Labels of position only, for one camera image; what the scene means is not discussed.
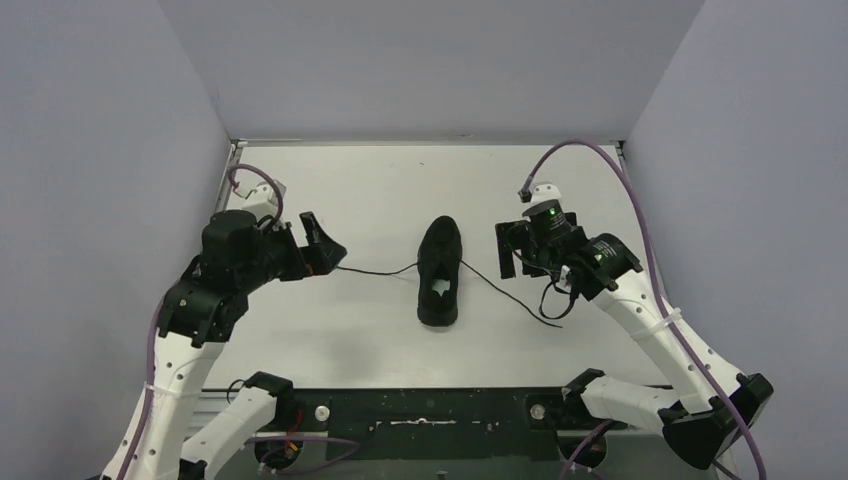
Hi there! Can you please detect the black shoelace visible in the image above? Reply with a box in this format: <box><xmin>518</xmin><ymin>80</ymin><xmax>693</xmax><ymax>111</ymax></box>
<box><xmin>336</xmin><ymin>260</ymin><xmax>563</xmax><ymax>329</ymax></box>

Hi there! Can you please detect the black sneaker shoe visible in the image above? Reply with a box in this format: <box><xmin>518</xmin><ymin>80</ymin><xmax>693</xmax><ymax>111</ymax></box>
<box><xmin>417</xmin><ymin>215</ymin><xmax>463</xmax><ymax>327</ymax></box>

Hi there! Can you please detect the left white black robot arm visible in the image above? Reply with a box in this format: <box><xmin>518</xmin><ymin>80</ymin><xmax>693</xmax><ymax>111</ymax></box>
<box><xmin>100</xmin><ymin>210</ymin><xmax>347</xmax><ymax>479</ymax></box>

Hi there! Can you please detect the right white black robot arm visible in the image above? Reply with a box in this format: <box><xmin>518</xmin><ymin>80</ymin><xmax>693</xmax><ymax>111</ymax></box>
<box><xmin>495</xmin><ymin>200</ymin><xmax>774</xmax><ymax>470</ymax></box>

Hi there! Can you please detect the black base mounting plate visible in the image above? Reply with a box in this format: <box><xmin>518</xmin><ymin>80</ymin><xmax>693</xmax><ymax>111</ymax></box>
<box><xmin>264</xmin><ymin>387</ymin><xmax>600</xmax><ymax>461</ymax></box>

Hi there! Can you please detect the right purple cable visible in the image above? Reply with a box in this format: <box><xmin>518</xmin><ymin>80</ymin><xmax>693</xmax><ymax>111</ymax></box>
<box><xmin>518</xmin><ymin>139</ymin><xmax>770</xmax><ymax>480</ymax></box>

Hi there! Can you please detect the purple cable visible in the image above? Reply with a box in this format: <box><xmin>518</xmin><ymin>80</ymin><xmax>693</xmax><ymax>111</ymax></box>
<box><xmin>518</xmin><ymin>139</ymin><xmax>770</xmax><ymax>480</ymax></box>
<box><xmin>115</xmin><ymin>163</ymin><xmax>286</xmax><ymax>480</ymax></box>

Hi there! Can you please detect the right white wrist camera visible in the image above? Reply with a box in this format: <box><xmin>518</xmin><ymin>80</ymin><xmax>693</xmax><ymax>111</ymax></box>
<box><xmin>518</xmin><ymin>182</ymin><xmax>562</xmax><ymax>207</ymax></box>

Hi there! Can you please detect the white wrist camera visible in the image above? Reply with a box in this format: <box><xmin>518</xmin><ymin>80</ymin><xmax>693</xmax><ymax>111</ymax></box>
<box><xmin>518</xmin><ymin>182</ymin><xmax>562</xmax><ymax>207</ymax></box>
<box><xmin>233</xmin><ymin>181</ymin><xmax>279</xmax><ymax>218</ymax></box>

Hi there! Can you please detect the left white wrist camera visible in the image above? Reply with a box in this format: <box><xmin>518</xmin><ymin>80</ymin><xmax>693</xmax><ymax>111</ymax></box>
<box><xmin>233</xmin><ymin>181</ymin><xmax>279</xmax><ymax>218</ymax></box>

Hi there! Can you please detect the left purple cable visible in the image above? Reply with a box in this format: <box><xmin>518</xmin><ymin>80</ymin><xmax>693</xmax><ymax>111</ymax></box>
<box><xmin>115</xmin><ymin>163</ymin><xmax>286</xmax><ymax>480</ymax></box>

